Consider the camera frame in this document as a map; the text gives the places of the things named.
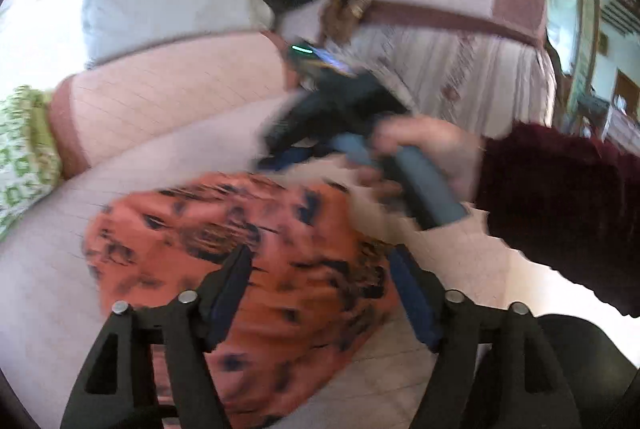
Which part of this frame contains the orange black floral blouse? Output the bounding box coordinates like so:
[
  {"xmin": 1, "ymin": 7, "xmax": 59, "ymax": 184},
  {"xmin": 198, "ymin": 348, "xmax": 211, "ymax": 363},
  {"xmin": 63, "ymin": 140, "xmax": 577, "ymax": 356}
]
[{"xmin": 82, "ymin": 173, "xmax": 398, "ymax": 428}]

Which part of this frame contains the dark red sleeved forearm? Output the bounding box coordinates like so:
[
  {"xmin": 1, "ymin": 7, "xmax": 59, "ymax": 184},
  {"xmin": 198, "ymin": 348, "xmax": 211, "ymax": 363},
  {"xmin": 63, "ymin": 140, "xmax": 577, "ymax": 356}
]
[{"xmin": 475, "ymin": 122, "xmax": 639, "ymax": 317}]

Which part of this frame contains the person's right hand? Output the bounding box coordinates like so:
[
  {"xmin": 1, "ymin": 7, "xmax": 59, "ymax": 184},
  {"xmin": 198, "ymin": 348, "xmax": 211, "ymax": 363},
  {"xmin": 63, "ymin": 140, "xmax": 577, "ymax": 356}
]
[{"xmin": 371, "ymin": 116, "xmax": 485, "ymax": 204}]

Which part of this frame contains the striped floral pillow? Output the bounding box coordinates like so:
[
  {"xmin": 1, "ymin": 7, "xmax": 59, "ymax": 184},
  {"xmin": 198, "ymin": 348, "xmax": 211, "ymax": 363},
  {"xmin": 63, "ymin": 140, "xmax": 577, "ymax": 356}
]
[{"xmin": 328, "ymin": 25, "xmax": 555, "ymax": 137}]

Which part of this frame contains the pink quilted bolster cushion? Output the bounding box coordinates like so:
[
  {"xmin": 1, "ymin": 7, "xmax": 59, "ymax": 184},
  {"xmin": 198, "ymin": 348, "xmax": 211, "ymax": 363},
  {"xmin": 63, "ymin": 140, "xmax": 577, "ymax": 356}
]
[{"xmin": 48, "ymin": 31, "xmax": 299, "ymax": 180}]

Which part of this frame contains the grey blue pillow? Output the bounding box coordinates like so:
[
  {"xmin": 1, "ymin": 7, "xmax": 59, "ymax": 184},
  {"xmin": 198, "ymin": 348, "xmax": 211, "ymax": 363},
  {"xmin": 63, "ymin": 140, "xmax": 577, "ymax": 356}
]
[{"xmin": 82, "ymin": 0, "xmax": 274, "ymax": 66}]

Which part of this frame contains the green white checkered pillow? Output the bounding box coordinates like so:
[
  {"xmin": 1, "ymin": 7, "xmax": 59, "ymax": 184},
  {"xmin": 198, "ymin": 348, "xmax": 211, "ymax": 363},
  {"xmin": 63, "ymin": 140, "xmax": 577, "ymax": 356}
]
[{"xmin": 0, "ymin": 85, "xmax": 62, "ymax": 238}]

